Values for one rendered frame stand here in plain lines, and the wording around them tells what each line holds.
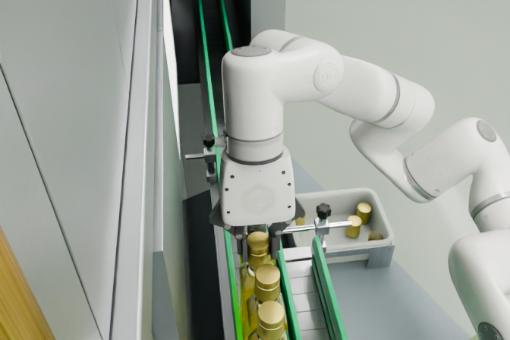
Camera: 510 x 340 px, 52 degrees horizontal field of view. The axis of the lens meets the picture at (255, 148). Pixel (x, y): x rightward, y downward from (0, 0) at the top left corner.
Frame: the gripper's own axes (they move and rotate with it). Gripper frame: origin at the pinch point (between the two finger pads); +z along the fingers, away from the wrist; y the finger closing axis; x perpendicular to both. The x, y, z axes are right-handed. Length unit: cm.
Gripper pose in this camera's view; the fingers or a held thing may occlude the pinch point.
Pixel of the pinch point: (258, 243)
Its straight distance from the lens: 77.7
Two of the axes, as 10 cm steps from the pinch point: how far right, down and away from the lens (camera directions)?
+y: 9.9, -0.8, 0.9
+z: 0.3, 9.0, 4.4
